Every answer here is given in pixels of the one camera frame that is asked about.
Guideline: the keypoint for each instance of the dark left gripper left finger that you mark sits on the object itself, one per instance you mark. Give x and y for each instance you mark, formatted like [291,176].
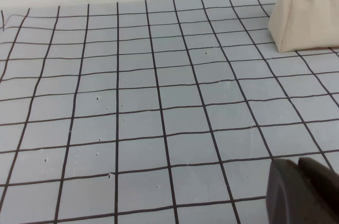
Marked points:
[284,197]

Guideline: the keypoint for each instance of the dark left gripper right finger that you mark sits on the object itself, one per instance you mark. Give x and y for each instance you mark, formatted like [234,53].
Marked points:
[323,195]

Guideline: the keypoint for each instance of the cream canvas pencil case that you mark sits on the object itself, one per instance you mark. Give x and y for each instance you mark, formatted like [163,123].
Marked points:
[304,12]

